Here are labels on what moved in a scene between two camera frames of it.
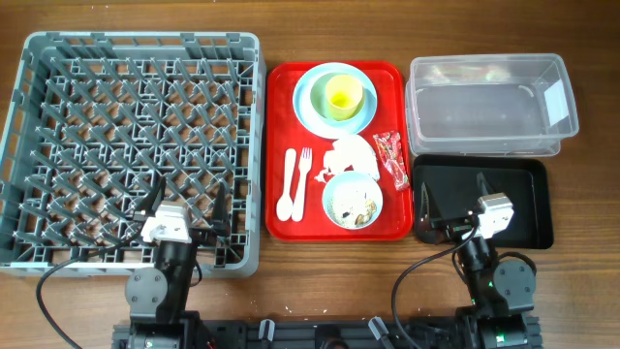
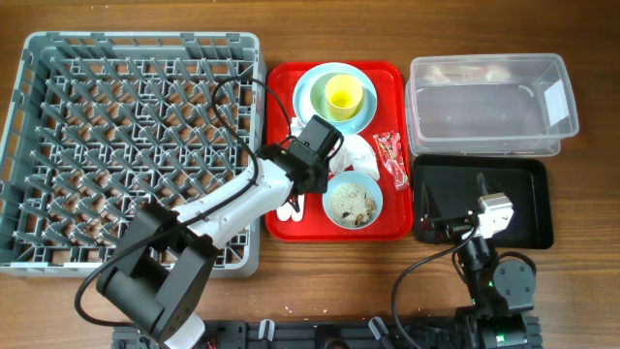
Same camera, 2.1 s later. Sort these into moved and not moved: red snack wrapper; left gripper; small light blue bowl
Moved: left gripper
Not moved: red snack wrapper; small light blue bowl
